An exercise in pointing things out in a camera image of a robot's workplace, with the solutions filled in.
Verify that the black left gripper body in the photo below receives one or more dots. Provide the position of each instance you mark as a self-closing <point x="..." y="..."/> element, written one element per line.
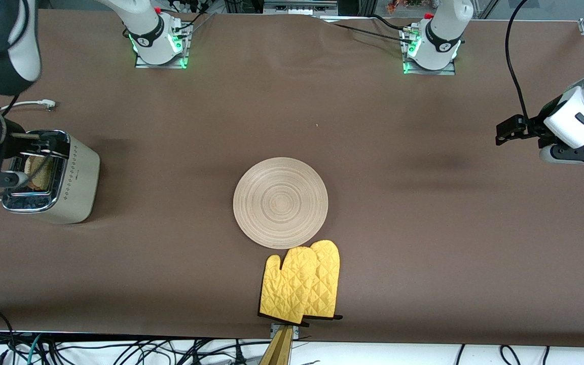
<point x="534" y="125"/>

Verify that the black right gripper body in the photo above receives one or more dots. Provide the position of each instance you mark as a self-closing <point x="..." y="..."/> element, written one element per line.
<point x="10" y="143"/>

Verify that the bread slice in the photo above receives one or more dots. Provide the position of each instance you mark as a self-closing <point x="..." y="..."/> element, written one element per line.
<point x="41" y="175"/>

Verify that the round wooden plate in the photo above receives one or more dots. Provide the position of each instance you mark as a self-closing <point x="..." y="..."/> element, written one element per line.
<point x="282" y="203"/>

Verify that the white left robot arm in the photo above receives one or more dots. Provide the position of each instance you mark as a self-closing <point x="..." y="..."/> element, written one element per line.
<point x="444" y="30"/>

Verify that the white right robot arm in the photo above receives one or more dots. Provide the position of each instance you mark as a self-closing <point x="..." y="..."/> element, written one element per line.
<point x="150" y="30"/>

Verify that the cream and chrome toaster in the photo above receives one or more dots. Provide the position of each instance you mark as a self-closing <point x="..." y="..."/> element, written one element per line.
<point x="79" y="177"/>

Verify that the yellow quilted oven mitt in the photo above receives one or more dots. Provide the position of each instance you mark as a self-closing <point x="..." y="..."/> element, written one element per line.
<point x="328" y="274"/>
<point x="289" y="289"/>

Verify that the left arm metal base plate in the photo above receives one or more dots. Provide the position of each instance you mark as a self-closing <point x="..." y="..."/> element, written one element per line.
<point x="434" y="72"/>

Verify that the aluminium frame rail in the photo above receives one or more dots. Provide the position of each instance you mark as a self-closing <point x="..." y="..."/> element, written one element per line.
<point x="299" y="7"/>

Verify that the small metal clamp bracket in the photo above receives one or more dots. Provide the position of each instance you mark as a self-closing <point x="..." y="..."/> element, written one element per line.
<point x="296" y="332"/>

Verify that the brass camera post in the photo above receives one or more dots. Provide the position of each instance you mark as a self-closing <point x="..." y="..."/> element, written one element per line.
<point x="278" y="352"/>

